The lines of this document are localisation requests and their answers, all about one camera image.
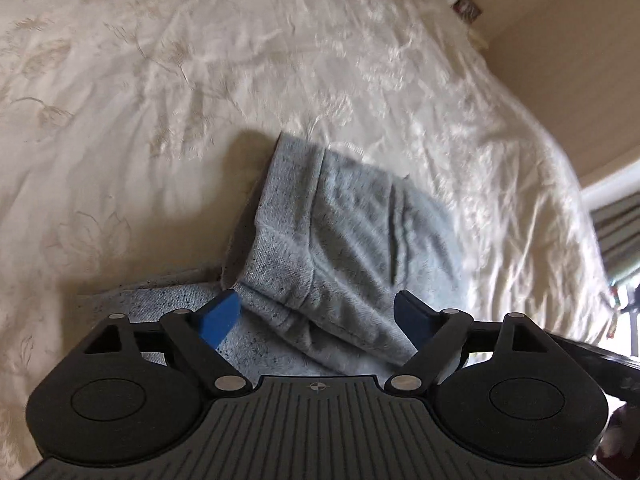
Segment dark red box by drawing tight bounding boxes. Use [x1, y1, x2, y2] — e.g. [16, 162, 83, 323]
[452, 0, 485, 23]

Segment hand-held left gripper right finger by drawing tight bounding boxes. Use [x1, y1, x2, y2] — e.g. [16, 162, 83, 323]
[385, 290, 549, 395]

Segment striped curtain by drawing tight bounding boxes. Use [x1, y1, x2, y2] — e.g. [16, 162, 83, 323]
[582, 192, 640, 288]

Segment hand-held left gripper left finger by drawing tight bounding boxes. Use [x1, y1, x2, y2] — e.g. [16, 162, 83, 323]
[82, 289, 248, 395]

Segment cream floral bedspread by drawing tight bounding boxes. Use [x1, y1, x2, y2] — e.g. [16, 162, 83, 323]
[0, 0, 623, 466]

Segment grey speckled pants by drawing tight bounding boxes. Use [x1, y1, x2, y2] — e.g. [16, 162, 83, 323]
[77, 131, 471, 378]

